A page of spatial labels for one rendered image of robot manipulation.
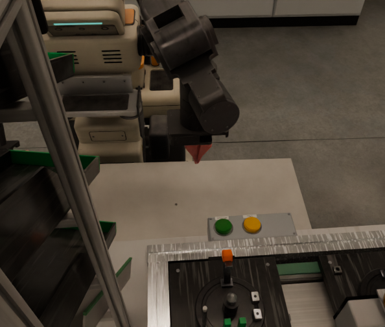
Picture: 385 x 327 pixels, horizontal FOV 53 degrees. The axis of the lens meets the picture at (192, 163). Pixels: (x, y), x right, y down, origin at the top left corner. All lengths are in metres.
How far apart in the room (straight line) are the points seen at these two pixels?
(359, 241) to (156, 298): 0.50
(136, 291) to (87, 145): 0.61
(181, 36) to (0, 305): 0.41
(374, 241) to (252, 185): 0.37
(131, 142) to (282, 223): 0.64
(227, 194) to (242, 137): 1.46
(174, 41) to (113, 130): 0.83
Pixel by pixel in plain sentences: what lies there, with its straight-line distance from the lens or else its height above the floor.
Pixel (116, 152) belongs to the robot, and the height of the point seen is 0.80.
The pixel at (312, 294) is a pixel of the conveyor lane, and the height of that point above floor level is 0.92.
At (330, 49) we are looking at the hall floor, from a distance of 3.63.
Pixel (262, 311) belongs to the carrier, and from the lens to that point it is 0.84.
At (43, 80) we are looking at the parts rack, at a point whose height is 1.58.
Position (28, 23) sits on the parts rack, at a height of 1.63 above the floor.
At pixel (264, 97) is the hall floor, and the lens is 2.94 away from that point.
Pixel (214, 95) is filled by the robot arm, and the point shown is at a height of 1.44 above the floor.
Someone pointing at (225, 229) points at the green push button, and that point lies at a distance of 0.94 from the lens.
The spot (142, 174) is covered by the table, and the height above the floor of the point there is 0.86.
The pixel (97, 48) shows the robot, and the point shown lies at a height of 1.18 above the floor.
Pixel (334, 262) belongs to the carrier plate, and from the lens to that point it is 0.95.
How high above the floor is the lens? 1.76
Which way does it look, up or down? 47 degrees down
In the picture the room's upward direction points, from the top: straight up
